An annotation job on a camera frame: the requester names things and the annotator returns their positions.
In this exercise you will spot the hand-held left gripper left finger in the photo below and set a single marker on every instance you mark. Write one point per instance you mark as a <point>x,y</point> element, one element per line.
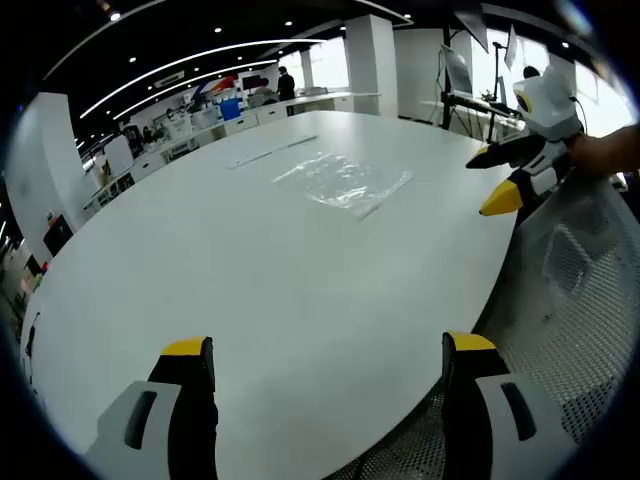
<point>150,430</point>

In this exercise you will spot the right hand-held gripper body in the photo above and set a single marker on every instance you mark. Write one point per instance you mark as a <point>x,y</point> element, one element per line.
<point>550,110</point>

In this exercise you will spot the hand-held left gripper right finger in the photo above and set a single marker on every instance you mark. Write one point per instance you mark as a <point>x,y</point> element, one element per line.
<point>500,425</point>

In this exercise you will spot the clear plastic resealable bag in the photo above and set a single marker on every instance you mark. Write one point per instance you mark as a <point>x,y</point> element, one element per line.
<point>340,182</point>

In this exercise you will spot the black metal stand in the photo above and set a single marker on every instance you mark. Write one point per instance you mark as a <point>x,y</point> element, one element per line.
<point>475,107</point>

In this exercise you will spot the monitor on stand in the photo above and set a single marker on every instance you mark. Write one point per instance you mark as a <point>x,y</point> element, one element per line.
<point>457,70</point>

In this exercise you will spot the grey mesh office chair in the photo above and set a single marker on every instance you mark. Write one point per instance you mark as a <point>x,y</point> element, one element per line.
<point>575,310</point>

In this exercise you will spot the long white counter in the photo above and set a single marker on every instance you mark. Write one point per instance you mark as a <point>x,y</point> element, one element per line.
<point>310,102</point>

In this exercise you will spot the black cabinet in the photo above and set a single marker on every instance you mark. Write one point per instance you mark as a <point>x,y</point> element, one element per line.
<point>57,236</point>

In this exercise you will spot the blue storage bin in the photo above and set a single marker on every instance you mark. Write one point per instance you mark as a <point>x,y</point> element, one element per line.
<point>231,110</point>

